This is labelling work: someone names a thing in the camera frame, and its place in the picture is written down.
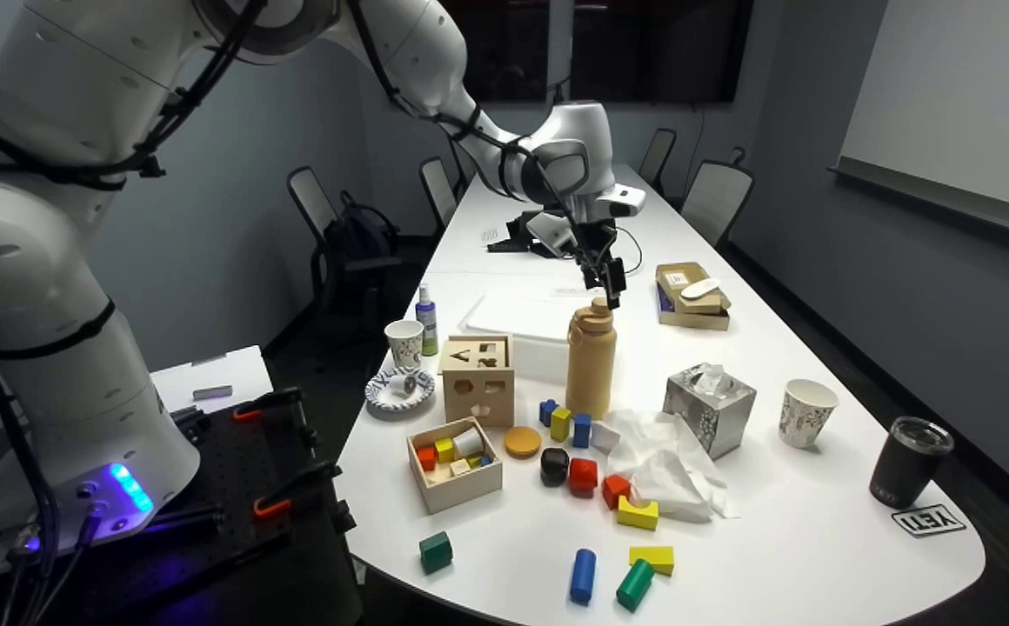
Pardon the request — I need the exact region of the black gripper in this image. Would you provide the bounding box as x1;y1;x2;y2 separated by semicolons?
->
565;209;632;308

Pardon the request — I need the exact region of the tan bottle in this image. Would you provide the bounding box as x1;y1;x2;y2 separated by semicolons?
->
565;303;623;420

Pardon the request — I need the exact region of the glue bottle with blue cap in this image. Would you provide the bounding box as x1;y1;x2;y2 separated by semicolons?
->
409;285;442;358

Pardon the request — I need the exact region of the wooden box with items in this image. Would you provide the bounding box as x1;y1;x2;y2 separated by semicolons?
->
654;259;735;334

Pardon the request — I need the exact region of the black object on table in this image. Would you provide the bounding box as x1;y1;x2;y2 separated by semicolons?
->
485;209;568;260

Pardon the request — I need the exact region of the grey office chair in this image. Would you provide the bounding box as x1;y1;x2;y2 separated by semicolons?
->
415;154;464;228
638;125;683;189
284;164;407;318
680;157;757;250

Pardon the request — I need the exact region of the patterned tissue box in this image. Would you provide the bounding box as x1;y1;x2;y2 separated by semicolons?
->
660;358;762;463

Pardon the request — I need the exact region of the wooden shape sorter box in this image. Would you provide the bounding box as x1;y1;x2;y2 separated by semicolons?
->
435;334;520;434

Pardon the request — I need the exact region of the orange wooden disc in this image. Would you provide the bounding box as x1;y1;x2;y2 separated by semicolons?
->
501;426;547;463

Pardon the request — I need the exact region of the red wooden cube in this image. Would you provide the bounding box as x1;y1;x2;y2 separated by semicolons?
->
565;457;603;502

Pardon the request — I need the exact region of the crumpled white tissue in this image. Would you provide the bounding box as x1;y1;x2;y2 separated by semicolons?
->
607;407;735;526

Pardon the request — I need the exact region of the red orange wooden block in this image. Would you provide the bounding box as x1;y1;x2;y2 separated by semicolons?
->
598;471;632;510

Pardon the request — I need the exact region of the white cylinder block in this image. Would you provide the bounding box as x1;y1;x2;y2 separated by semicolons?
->
451;428;493;458

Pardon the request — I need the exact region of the yellow rectangular wooden block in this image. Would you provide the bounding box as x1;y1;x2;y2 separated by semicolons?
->
612;493;666;534
626;541;680;581

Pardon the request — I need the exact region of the patterned paper cup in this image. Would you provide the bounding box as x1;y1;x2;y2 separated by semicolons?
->
776;375;843;452

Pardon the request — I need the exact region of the black backpack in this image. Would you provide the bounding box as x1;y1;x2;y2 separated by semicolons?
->
325;191;402;282

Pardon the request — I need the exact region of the open wooden tray box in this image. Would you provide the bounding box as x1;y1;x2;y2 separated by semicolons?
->
402;413;508;519

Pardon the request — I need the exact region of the blue wooden cylinder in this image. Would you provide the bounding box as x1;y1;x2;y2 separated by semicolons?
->
568;545;598;609

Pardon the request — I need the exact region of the green rectangular wooden block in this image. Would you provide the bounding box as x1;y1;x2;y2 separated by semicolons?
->
612;555;656;617

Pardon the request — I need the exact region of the black metal tumbler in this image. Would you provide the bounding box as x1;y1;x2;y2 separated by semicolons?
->
865;413;958;510

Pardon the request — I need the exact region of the black white label sticker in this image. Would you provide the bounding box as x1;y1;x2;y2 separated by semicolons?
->
888;502;971;539

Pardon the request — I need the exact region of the white paper sheet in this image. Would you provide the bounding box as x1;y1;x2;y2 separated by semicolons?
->
145;340;278;416

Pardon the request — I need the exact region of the black equipment cart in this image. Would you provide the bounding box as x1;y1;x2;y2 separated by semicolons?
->
0;381;364;626

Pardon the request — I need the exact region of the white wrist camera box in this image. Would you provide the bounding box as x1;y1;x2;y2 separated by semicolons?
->
593;181;652;217

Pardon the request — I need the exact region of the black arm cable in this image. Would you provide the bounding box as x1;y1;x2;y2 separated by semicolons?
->
0;0;276;194
344;0;587;241

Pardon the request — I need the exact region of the dark wall screen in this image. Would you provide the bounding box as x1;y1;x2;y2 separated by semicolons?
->
440;0;757;113

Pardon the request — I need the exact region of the white wall whiteboard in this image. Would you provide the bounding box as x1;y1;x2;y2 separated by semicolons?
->
832;0;1009;248

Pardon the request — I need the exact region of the black base cable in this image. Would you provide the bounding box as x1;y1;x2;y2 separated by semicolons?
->
0;321;65;626

